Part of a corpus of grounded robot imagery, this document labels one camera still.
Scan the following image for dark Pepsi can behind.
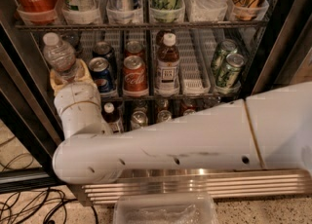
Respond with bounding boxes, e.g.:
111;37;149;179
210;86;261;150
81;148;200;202
93;41;117;79

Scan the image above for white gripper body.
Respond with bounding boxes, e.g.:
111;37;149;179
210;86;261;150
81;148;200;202
54;82;100;113

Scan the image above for bottom shelf red can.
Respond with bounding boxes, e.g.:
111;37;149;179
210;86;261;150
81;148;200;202
179;98;197;116

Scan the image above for clear plastic bin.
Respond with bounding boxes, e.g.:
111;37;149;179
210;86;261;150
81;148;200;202
113;192;219;224

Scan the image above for blue Pepsi can front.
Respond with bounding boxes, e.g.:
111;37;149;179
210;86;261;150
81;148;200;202
88;56;115;93

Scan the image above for red coca-cola can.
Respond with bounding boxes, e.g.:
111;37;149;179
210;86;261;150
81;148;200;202
123;56;147;93
125;41;145;59

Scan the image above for black floor cables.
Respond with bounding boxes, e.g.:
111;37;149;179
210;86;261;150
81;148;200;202
0;134;99;224

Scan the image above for red Coca-Cola can front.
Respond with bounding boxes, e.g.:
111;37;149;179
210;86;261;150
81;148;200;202
123;56;147;93

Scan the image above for wire shelf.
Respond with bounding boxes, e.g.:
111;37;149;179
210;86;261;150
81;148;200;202
100;93;238;103
15;20;268;31

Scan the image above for brown tea bottle behind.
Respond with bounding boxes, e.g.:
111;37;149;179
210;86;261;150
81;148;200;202
156;29;176;46

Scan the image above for bottom shelf orange can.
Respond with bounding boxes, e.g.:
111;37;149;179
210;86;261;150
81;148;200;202
157;110;173;123

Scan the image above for bottom shelf silver can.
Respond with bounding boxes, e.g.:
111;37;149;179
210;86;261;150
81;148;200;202
131;111;148;130

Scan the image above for left glass fridge door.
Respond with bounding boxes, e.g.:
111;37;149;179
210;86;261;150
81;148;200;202
0;65;63;194

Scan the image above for top wire shelf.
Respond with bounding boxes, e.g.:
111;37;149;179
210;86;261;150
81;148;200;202
15;20;268;31

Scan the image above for empty white plastic shelf tray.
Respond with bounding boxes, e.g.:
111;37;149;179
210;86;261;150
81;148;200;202
176;30;211;95

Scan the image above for stainless fridge base grille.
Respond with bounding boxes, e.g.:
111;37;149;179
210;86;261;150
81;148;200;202
69;169;312;205

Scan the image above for brown iced tea bottle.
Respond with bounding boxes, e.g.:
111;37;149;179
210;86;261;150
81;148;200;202
156;33;179;95

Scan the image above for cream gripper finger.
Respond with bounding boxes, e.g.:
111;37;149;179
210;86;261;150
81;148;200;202
50;69;68;95
76;58;96;87

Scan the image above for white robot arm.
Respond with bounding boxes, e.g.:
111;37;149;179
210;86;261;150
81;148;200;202
53;75;312;185

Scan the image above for middle wire shelf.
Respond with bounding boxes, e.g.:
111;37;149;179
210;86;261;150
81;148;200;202
100;93;238;103

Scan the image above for red Coca-Cola can behind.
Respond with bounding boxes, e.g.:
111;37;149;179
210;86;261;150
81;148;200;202
125;41;145;59

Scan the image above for bottom shelf tea bottle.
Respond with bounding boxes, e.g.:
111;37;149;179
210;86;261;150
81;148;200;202
103;102;124;133

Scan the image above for clear water bottle white cap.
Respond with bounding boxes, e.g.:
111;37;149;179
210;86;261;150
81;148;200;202
43;32;78;81

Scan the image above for green can behind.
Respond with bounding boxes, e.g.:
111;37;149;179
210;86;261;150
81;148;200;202
211;39;238;76

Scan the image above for green can front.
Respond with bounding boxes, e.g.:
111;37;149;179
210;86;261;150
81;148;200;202
215;54;245;88

